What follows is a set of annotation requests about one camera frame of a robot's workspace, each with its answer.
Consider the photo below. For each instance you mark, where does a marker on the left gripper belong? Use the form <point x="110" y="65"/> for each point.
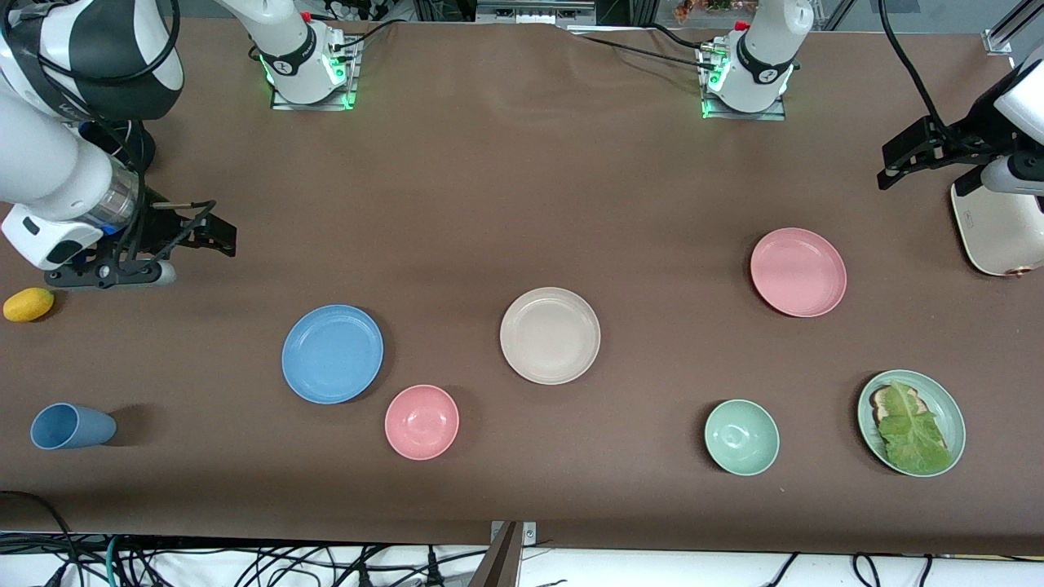
<point x="972" y="140"/>

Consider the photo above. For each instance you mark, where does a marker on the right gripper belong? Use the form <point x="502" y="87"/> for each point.
<point x="157" y="229"/>

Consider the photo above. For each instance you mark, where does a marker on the pink plate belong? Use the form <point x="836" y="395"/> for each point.
<point x="798" y="272"/>

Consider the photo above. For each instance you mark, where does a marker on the blue plate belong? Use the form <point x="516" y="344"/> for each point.
<point x="332" y="355"/>

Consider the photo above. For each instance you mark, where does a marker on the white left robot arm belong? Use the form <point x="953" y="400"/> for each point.
<point x="763" y="65"/>

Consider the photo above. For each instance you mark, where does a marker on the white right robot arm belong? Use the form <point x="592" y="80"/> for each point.
<point x="49" y="163"/>

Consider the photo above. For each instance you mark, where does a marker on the beige toaster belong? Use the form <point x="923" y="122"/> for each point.
<point x="999" y="236"/>

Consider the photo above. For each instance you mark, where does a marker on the yellow lemon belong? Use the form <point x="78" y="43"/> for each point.
<point x="28" y="304"/>

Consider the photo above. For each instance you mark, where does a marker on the blue cup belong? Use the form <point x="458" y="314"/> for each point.
<point x="69" y="426"/>

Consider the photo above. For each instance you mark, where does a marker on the toasted bread slice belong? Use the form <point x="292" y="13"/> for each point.
<point x="881" y="403"/>

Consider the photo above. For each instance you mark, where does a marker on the colourful background items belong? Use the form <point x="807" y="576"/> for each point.
<point x="710" y="8"/>

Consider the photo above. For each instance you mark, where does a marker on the white power strip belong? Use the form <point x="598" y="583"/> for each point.
<point x="355" y="11"/>

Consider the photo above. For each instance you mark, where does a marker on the green plate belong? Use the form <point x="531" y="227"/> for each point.
<point x="950" y="416"/>

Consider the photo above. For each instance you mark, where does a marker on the green lettuce leaf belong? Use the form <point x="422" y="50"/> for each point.
<point x="913" y="432"/>

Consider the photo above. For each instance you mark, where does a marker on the small pink bowl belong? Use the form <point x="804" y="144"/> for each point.
<point x="422" y="422"/>

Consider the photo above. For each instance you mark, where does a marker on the brown table cover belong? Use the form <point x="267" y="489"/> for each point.
<point x="522" y="204"/>

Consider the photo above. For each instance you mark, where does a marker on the small green bowl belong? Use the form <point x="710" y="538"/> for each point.
<point x="741" y="437"/>

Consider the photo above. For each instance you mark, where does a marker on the beige plate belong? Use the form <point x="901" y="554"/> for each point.
<point x="550" y="336"/>

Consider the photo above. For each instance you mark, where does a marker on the grey power strip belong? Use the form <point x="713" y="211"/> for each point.
<point x="534" y="12"/>

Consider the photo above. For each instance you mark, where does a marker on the dark metal strut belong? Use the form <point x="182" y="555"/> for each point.
<point x="497" y="562"/>

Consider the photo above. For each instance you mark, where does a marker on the aluminium frame profile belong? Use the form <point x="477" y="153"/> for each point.
<point x="1011" y="28"/>

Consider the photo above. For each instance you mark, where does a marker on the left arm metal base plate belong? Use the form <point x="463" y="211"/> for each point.
<point x="750" y="116"/>

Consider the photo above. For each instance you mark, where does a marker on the small metal bracket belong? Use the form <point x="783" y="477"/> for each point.
<point x="528" y="533"/>

